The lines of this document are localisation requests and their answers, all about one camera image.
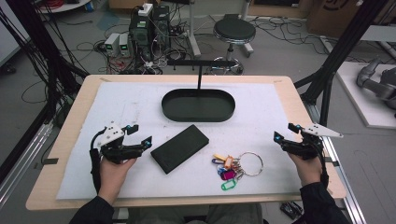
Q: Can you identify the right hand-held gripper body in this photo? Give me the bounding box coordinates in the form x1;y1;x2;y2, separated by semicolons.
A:
281;123;345;161

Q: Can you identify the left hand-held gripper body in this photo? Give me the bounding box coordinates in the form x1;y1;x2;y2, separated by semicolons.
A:
97;121;148;165

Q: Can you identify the black wallet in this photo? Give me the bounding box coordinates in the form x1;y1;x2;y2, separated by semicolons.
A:
149;124;210;175

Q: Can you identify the key ring with coloured tags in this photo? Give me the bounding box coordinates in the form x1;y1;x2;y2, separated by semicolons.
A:
212;151;264;191

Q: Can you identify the black oval tray with stand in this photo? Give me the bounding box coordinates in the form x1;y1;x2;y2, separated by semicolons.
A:
161;59;237;123

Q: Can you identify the person's left hand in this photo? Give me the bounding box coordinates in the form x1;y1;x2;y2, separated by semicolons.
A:
98;156;138;191

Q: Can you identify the person's right hand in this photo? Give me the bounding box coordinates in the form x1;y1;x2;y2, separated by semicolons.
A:
288;152;323;188

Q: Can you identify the white foam mat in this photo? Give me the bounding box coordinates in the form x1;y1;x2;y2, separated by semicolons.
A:
55;81;304;201

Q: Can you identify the small black floor device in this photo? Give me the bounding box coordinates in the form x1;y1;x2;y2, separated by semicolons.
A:
279;201;304;221

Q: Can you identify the white board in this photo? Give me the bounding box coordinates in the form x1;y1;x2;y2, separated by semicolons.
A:
335;60;396;130

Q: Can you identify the white power supply box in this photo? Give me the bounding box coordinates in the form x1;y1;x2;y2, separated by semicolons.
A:
119;33;132;58
104;32;120;58

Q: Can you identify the black computer tower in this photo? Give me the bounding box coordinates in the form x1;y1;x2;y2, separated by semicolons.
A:
152;4;171;50
129;12;154;62

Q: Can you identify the white table leg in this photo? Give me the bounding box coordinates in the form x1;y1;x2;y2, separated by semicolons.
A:
186;0;203;59

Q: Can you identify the black round stool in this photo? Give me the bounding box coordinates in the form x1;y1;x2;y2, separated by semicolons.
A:
211;18;257;76

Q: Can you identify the cardboard box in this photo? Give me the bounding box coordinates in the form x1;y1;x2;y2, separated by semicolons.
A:
306;0;396;39

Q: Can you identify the white adapter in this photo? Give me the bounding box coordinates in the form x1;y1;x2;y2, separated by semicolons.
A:
137;3;154;17

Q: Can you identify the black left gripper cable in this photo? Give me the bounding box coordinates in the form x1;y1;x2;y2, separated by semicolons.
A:
89;128;107;194

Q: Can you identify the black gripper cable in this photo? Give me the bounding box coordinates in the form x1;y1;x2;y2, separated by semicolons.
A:
89;128;107;194
311;139;330;189

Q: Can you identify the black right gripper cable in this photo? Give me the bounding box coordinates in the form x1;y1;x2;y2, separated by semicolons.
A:
311;139;330;189

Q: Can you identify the aluminium rail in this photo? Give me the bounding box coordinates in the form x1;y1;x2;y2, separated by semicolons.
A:
306;102;368;224
0;122;54;208

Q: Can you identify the black frame post with cables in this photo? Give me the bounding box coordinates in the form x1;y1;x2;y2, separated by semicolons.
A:
0;0;90;97

